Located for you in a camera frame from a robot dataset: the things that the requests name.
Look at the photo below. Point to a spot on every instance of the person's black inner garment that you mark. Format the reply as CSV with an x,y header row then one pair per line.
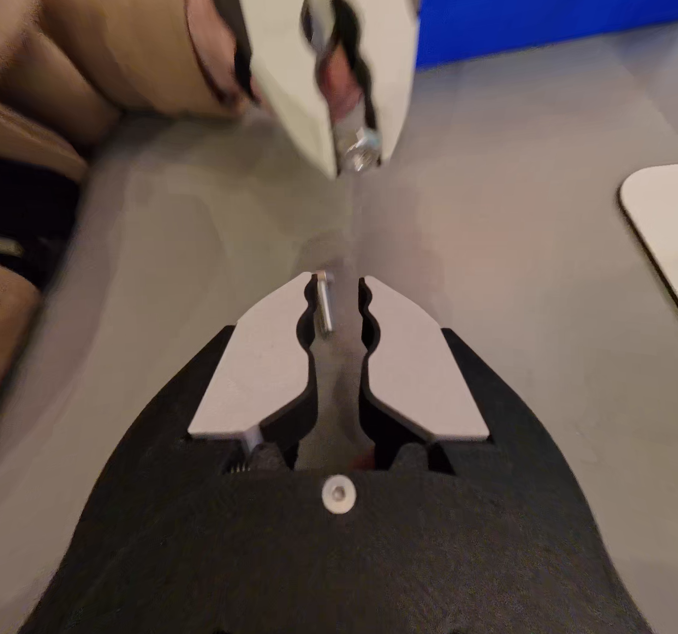
x,y
32,210

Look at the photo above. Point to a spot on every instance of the long blue plastic bin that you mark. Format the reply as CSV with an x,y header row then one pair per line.
x,y
529,3

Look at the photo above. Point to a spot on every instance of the person's left hand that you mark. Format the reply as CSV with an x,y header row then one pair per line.
x,y
209,46

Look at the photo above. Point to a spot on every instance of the grey desk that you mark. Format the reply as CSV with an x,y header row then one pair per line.
x,y
529,273

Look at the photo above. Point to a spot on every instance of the clear sign stand white base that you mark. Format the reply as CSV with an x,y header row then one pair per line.
x,y
657,220

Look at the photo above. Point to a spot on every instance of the steel hex nut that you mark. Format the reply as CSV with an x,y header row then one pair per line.
x,y
363,149

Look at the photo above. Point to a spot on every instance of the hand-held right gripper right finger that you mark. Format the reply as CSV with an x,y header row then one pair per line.
x,y
423,379

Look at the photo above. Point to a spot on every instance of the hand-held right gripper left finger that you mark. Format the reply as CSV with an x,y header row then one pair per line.
x,y
259,374

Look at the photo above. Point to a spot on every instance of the person's beige coat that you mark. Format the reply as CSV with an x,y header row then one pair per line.
x,y
26,136

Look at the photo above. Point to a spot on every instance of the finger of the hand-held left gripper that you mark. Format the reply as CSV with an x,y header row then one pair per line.
x,y
286,51
392,35

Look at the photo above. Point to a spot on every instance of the person's left forearm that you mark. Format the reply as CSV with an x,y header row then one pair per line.
x,y
106,24

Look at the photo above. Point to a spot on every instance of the steel hex bolt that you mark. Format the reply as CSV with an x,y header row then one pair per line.
x,y
324,303

